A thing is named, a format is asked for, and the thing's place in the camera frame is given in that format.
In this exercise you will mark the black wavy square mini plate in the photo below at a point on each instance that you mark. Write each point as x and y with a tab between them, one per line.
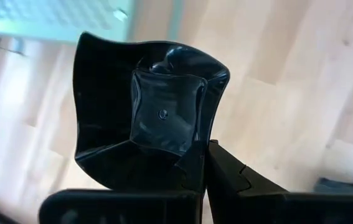
107	102

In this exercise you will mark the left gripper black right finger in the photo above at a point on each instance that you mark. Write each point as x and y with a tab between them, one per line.
257	205

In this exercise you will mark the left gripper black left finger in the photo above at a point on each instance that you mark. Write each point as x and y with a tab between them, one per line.
132	207

